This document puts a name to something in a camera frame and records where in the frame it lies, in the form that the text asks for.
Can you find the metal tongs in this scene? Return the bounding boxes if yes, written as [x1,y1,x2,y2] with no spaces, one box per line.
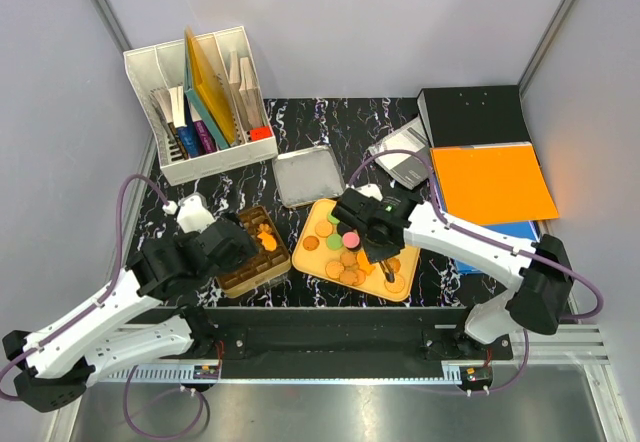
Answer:
[379,260,395,284]

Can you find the yellow cookie tray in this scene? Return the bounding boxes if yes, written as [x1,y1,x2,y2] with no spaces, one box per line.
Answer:
[292,199,420,302]

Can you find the orange flower cookie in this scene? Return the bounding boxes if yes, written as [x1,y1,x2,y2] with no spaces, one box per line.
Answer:
[257,223,272,234]

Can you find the orange fish cookie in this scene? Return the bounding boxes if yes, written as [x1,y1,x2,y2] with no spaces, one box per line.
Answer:
[257,231,278,252]

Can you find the brown compartment cookie box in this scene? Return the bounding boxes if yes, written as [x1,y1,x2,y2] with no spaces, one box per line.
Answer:
[216,206,292,298]

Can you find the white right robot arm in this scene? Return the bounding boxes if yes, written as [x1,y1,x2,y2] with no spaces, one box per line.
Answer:
[332,188,573,359]

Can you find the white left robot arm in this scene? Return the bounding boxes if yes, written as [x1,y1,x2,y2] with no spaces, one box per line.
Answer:
[1,215,258,413]

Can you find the pink macaron cookie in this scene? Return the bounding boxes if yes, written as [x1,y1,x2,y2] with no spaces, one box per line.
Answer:
[342,231,361,250]

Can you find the grey booklet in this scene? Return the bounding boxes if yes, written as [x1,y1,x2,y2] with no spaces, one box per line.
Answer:
[368,116,430,190]

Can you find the round tan biscuit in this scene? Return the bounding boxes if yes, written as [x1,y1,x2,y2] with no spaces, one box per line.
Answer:
[385,274,406,294]

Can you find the silver tin lid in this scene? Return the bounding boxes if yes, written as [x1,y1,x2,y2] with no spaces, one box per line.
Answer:
[272,145,346,209]

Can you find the orange folder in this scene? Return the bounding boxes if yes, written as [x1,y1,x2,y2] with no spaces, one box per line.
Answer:
[431,142,559,226]

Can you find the blue folder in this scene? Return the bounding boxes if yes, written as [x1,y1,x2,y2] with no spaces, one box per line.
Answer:
[455,221,540,275]

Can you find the black binder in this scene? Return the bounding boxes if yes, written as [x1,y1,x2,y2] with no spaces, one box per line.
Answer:
[417,85,531,148]

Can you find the white file organizer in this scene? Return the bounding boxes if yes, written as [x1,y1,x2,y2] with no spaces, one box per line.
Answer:
[124,27,278,186]

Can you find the yellow folder in organizer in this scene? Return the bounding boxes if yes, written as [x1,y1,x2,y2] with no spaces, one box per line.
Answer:
[184,26,236,150]

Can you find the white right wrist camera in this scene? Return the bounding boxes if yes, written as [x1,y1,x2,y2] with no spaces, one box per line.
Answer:
[356,184,383,201]

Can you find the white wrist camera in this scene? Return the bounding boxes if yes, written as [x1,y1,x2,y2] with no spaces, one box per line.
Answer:
[176,193,215,233]
[356,184,383,201]

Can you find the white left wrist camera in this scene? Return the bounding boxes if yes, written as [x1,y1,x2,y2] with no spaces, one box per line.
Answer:
[176,193,215,233]

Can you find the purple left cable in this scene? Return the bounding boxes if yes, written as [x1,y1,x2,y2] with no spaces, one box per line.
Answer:
[0,174,209,436]

